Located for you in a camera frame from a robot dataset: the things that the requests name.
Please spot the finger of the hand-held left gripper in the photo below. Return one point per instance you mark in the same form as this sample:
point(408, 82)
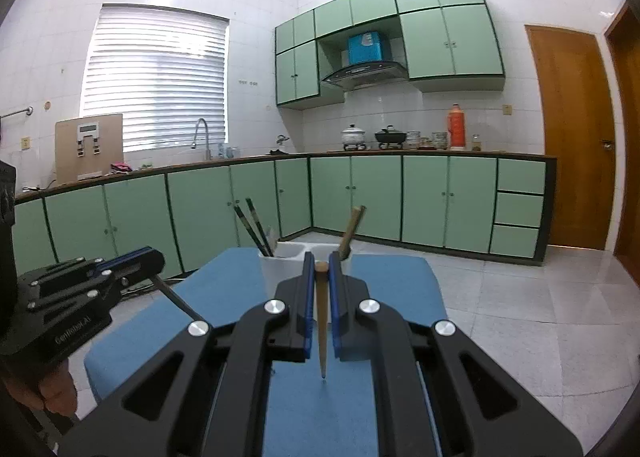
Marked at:
point(127, 261)

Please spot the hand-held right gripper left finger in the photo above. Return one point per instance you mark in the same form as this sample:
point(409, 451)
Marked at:
point(306, 322)

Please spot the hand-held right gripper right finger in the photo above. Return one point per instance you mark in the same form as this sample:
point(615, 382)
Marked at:
point(336, 322)

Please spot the bamboo chopstick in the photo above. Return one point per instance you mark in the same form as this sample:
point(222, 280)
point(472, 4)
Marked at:
point(351, 232)
point(322, 307)

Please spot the grey chopstick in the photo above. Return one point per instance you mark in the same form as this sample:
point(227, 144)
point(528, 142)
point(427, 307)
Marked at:
point(175, 297)
point(271, 237)

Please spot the black chopstick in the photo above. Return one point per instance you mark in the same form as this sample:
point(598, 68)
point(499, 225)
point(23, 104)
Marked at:
point(250, 229)
point(259, 224)

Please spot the person's left hand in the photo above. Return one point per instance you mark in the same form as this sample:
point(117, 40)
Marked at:
point(60, 392)

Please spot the blue tablecloth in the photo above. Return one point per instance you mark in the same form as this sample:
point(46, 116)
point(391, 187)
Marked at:
point(400, 287)

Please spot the red cloth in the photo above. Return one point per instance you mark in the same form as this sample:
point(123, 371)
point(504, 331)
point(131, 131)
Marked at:
point(121, 167)

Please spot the wooden board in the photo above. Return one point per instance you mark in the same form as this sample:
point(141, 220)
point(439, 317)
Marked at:
point(67, 152)

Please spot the green lower kitchen cabinets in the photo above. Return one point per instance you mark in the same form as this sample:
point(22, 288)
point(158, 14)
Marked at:
point(375, 197)

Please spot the green kitchen cabinets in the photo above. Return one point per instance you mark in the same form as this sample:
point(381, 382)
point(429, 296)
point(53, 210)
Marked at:
point(375, 197)
point(450, 42)

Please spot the metal kitchen faucet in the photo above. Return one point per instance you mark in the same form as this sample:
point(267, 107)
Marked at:
point(201, 134)

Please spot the gas stove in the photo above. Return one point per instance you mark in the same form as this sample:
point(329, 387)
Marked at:
point(372, 147)

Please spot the white window blinds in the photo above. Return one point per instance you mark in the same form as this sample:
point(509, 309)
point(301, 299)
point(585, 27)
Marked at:
point(155, 82)

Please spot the white cooking pot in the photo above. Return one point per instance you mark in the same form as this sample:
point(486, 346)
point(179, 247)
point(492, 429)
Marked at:
point(352, 134)

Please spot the black wok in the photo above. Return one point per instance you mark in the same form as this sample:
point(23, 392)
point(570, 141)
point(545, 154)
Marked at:
point(390, 137)

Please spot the stack of bowls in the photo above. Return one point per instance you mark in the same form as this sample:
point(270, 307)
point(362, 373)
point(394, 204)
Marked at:
point(413, 138)

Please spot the patterned ceramic cup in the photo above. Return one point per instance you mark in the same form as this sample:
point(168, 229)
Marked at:
point(440, 139)

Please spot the orange thermos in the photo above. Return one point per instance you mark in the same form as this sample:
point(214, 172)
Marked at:
point(456, 129)

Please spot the small glass jar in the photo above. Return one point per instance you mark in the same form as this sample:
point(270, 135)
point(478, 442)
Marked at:
point(476, 142)

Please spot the range hood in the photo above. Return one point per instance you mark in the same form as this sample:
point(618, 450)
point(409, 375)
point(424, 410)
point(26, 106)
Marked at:
point(365, 73)

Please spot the blue box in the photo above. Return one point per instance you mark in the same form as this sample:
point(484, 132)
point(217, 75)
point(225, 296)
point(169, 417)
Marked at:
point(366, 47)

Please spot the wooden door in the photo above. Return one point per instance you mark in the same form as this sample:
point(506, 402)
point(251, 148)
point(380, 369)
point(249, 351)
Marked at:
point(570, 137)
point(627, 137)

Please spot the green upper kitchen cabinets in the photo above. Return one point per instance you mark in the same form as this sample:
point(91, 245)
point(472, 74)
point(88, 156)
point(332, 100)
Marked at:
point(450, 42)

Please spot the wall towel rail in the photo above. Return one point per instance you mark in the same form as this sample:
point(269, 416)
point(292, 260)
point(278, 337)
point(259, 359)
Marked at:
point(17, 112)

